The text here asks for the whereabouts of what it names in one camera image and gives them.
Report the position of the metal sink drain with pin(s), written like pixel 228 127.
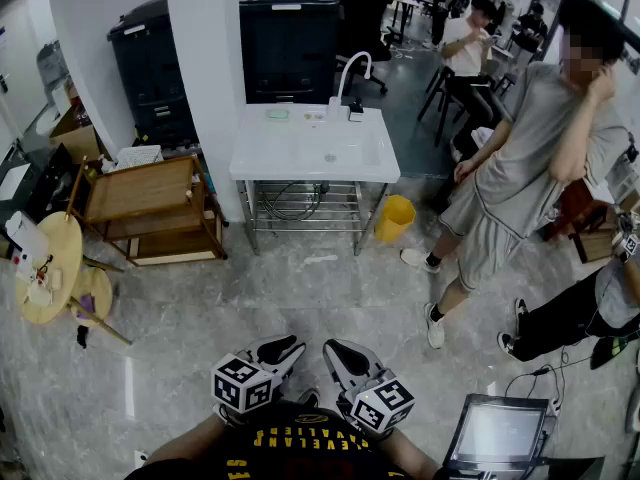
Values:
pixel 330 157

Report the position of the round wooden table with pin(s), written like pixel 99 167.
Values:
pixel 60 248

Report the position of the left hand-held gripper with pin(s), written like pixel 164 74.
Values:
pixel 242 385

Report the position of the small yellow sticker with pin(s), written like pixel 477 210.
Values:
pixel 314 116

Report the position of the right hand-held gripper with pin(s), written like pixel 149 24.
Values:
pixel 382 405

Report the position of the white perforated basket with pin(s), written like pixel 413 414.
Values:
pixel 140 157

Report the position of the person's black printed shirt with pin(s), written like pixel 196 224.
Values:
pixel 300 448

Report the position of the person's right forearm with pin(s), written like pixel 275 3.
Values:
pixel 410 455

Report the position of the wooden cart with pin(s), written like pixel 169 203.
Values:
pixel 145 198

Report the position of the black monitor screen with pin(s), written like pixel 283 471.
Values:
pixel 502 430

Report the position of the large black machine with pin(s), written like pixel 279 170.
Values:
pixel 150 73
pixel 287 48

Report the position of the metal sink stand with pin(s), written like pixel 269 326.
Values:
pixel 307 218

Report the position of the purple item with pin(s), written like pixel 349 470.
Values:
pixel 85 303

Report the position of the yellow waste bin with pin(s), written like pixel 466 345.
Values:
pixel 395 218

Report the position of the black office chair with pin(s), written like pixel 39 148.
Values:
pixel 365 28

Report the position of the white sink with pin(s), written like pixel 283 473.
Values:
pixel 300 143

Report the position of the white curved faucet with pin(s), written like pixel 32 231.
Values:
pixel 350 63

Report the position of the person's shoe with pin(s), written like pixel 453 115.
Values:
pixel 309 398

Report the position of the cardboard box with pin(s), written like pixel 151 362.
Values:
pixel 80 135

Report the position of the white bag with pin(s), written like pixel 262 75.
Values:
pixel 25 235

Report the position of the person's left forearm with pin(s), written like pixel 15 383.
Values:
pixel 185 443

